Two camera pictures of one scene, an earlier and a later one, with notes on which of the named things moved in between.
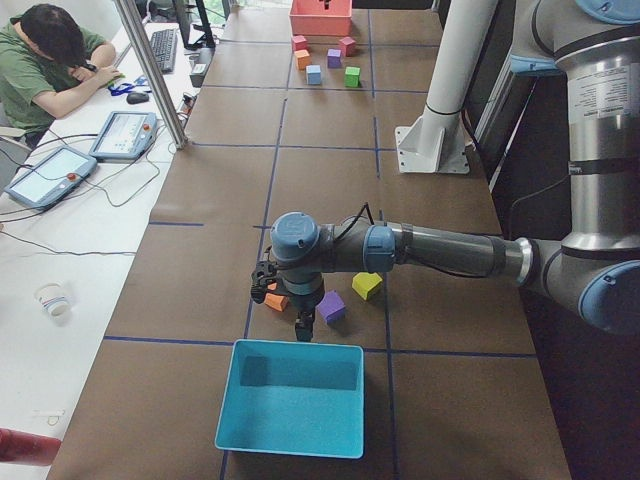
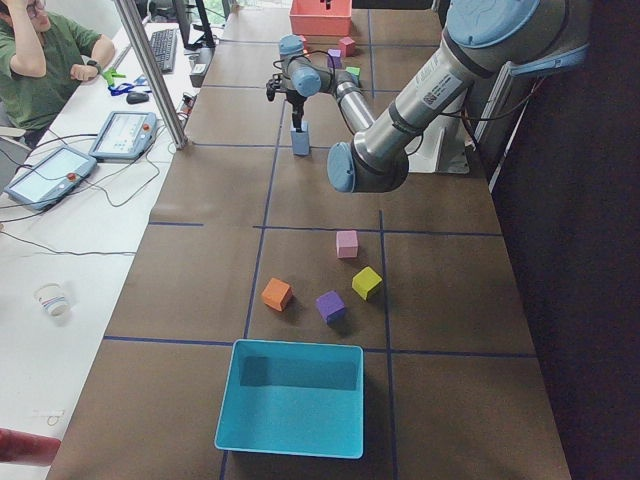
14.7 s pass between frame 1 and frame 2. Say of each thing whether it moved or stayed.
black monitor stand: stayed
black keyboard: stayed
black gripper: moved
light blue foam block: moved
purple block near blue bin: stayed
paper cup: stayed
